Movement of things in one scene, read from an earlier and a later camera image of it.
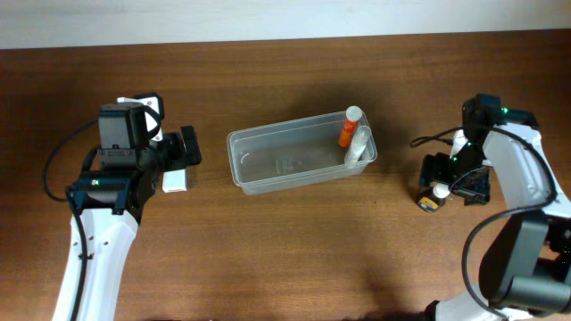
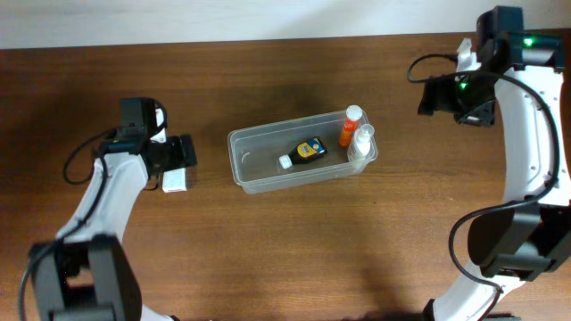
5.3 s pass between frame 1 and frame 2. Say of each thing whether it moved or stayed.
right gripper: moved
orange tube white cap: stayed
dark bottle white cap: moved
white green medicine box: stayed
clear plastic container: stayed
